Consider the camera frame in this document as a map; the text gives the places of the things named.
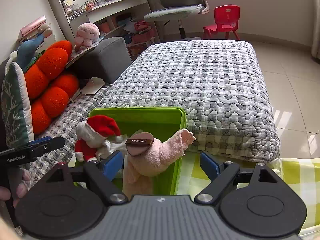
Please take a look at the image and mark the grey quilted sofa cover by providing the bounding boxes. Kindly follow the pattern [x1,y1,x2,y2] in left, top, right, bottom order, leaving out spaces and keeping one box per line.
[22,85,113,193]

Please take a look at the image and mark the white paper carton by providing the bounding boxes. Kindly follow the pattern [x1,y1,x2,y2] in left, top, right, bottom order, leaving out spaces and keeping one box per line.
[80,77,105,95]

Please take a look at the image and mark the red plastic child chair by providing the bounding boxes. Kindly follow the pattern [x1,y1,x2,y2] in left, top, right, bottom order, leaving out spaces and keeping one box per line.
[202,4,241,40]

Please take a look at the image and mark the grey sofa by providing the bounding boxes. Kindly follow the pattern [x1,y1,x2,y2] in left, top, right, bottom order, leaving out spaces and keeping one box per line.
[67,36,133,84]

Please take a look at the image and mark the brown round disc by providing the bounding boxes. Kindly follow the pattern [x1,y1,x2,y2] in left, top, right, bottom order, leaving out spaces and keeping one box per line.
[125,131,154,157]

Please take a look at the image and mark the teal branch-print cushion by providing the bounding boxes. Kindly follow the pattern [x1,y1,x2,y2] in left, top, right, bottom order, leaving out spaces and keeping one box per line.
[1,61,35,145]

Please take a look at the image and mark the white desk with shelves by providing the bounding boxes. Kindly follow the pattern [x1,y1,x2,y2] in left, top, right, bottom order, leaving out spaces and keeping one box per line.
[41,0,160,45]

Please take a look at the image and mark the pink box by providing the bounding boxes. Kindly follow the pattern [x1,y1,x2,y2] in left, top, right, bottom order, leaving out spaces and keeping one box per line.
[19,15,48,40]

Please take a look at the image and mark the santa plush toy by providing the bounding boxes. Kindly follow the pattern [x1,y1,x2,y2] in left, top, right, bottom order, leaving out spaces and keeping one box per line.
[74,115,122,162]

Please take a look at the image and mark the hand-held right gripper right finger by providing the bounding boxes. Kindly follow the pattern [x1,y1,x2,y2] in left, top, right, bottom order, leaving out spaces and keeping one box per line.
[194,152,288,205]

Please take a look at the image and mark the orange carrot plush pillow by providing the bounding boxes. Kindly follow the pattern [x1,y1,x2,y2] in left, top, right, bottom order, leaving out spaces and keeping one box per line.
[24,40,80,135]

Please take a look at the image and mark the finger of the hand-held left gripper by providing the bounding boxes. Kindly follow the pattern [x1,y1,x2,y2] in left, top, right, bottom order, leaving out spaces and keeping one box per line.
[24,136,66,154]

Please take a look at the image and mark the pink plush toy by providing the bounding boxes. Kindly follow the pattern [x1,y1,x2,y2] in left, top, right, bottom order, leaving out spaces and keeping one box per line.
[74,22,100,52]

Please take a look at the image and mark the green plastic box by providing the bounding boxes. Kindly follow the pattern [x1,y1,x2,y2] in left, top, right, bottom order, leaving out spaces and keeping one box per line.
[75,107,187,197]

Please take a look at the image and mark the blue plush toy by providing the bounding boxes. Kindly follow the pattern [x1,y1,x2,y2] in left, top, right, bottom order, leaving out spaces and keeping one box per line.
[10,24,53,70]

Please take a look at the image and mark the grey curtain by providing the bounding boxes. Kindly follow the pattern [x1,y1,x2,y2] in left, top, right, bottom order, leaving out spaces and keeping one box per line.
[310,0,320,63]

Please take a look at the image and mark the picture book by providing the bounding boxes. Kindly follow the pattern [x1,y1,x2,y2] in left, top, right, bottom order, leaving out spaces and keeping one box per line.
[65,36,105,68]

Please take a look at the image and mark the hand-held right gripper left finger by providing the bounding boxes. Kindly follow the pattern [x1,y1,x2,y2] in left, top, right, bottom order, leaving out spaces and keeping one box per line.
[42,151,128,205]

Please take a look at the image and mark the person's left hand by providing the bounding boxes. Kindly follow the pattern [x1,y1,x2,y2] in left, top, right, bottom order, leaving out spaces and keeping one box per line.
[0,169,32,208]

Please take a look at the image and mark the grey quilted ottoman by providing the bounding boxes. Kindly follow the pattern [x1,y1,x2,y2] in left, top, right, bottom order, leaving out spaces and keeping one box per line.
[96,39,280,162]

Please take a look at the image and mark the white sock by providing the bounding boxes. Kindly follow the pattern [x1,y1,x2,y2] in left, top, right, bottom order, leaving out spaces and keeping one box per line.
[96,130,144,160]

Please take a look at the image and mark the grey office chair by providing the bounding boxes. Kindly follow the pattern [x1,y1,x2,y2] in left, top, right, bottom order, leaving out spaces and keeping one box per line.
[144,0,210,40]

